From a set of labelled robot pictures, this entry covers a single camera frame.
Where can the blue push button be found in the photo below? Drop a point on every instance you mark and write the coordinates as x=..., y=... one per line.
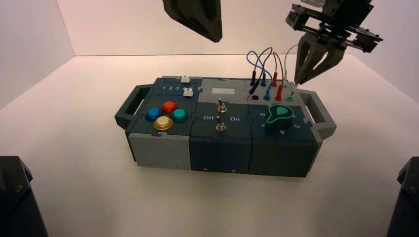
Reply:
x=153, y=113

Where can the teal and grey control box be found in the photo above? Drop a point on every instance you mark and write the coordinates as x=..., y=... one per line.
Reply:
x=219, y=153

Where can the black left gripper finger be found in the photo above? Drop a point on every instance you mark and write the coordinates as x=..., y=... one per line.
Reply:
x=198, y=18

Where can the teal push button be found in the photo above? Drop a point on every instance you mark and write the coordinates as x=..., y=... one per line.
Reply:
x=179, y=114

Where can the white slider cap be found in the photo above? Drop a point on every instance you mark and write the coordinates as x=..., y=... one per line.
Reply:
x=185, y=79
x=188, y=93

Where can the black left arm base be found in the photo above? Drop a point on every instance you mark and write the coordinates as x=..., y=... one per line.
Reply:
x=16, y=202

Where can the orange push button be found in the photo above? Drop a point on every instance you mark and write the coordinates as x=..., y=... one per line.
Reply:
x=169, y=106

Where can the metal toggle switch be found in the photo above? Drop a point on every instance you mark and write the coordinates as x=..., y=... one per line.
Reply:
x=221, y=106
x=221, y=127

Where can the yellow push button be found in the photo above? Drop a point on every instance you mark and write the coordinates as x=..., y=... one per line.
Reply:
x=163, y=123

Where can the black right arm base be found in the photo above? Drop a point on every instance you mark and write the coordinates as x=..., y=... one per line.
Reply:
x=407, y=209

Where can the green rotary knob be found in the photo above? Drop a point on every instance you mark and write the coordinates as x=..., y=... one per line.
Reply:
x=278, y=117

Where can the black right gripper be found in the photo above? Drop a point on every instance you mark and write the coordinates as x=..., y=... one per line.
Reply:
x=345, y=19

